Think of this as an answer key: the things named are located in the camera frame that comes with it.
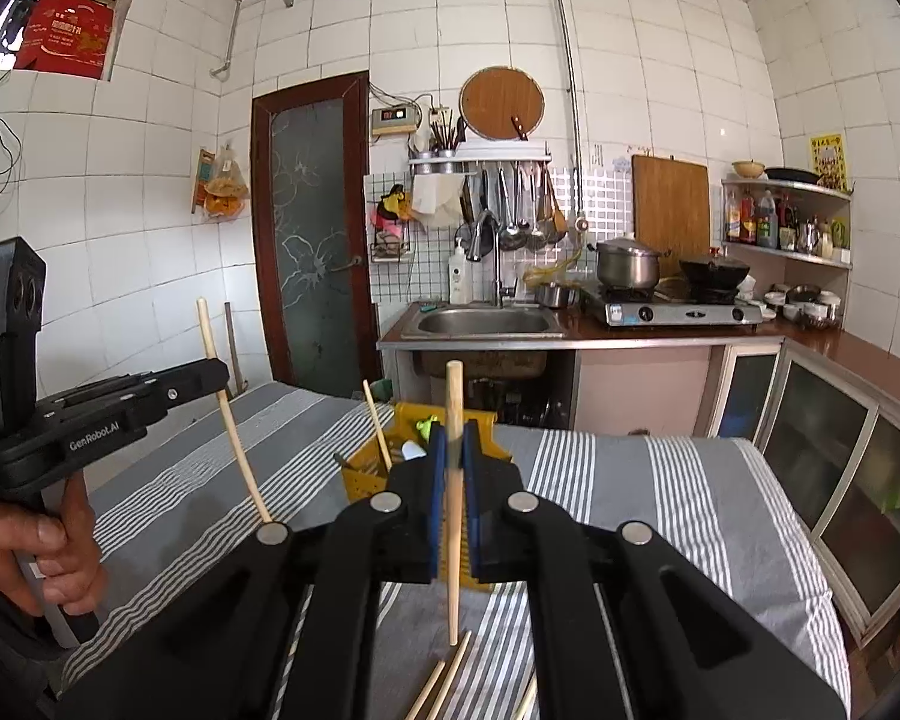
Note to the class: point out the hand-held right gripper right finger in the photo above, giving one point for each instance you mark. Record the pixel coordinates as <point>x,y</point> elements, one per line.
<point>472,495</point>

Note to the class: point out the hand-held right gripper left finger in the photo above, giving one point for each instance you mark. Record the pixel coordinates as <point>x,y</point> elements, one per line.
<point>436,480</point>

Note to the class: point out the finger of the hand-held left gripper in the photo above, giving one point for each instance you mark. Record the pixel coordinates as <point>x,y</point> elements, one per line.
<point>187,382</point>

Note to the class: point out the light blue spoon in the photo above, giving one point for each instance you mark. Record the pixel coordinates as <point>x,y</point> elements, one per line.
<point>412,452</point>

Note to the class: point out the pale wooden chopstick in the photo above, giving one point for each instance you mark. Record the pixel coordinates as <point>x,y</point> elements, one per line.
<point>455,397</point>
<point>208,330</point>

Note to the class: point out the yellow plastic utensil holder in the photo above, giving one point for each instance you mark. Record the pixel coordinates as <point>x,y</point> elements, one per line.
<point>367,476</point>

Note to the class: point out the set of wooden chopsticks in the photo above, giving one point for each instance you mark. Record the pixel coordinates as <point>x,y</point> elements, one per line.
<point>377,424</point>

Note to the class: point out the cup of dark utensils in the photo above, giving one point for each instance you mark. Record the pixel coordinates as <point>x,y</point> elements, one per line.
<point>444,136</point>

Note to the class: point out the person's left hand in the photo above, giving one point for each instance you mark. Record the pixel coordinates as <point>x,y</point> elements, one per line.
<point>15,532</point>

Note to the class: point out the wooden stick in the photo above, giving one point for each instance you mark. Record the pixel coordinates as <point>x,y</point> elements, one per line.
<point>232,345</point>

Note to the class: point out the steel kitchen sink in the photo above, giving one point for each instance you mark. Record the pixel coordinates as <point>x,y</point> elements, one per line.
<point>480,324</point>

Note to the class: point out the grey striped tablecloth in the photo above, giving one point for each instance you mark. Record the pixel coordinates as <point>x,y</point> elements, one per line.
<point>645,480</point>

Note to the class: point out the brown frosted glass door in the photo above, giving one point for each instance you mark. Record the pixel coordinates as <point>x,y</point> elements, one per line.
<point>311,240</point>

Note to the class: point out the plastic bag with orange contents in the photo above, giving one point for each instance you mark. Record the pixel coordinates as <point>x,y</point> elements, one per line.
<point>226,191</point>

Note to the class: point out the white soap pump bottle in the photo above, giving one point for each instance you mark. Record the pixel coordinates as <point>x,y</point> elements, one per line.
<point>460,277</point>

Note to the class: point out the small steel pot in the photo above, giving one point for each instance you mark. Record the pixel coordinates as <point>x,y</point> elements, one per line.
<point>551,296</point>

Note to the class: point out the steel sink faucet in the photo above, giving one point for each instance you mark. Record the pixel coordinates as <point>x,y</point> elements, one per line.
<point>497,270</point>

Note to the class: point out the steel gas stove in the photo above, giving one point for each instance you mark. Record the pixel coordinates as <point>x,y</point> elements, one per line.
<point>675,311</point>

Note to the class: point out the steel cooking pot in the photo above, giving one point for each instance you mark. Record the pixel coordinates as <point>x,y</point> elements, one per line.
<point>628,266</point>

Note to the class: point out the row of hanging metal ladles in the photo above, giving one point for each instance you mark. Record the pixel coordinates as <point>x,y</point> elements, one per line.
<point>514,210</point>

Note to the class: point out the white hanging cloth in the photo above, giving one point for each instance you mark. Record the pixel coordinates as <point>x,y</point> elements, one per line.
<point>436,199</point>

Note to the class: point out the red cardboard box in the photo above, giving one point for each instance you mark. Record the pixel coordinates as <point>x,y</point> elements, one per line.
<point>67,34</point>

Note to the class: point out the black wok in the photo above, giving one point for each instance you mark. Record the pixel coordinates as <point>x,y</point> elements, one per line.
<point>712,271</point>

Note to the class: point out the kitchen counter cabinet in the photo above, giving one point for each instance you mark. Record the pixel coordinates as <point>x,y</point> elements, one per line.
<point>817,427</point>

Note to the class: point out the rectangular wooden cutting board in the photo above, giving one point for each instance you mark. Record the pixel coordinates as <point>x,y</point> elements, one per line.
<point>671,202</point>

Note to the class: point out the cluster of small bowls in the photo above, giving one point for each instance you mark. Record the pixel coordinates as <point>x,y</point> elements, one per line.
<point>802,307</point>

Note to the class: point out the round bamboo board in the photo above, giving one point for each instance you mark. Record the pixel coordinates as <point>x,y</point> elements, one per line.
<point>499,97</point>

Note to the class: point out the row of condiment bottles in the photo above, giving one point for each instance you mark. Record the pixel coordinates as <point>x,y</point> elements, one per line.
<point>765,221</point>

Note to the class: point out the beige bowl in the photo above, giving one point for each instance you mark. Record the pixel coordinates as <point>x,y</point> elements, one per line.
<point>748,170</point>

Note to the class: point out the white corner shelf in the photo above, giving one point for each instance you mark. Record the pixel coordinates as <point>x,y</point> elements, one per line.
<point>787,187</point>

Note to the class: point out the black flat pan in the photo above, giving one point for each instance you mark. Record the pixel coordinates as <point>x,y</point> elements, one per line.
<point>791,175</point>

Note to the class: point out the orange green wall card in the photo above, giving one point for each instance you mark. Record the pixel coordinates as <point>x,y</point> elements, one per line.
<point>202,180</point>

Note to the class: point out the white wall rack shelf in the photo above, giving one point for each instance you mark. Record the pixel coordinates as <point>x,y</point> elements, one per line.
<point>495,157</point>

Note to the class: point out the beige wall control box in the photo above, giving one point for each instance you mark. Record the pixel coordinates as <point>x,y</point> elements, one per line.
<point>396,121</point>

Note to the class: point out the grey bent wall pipe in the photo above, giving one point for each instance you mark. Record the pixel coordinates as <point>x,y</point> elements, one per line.
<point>232,37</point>

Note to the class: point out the grey vertical wall pipe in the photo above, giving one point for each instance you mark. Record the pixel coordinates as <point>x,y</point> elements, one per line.
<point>572,90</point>

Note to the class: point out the yellow wall poster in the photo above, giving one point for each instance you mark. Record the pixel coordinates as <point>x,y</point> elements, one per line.
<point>828,163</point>

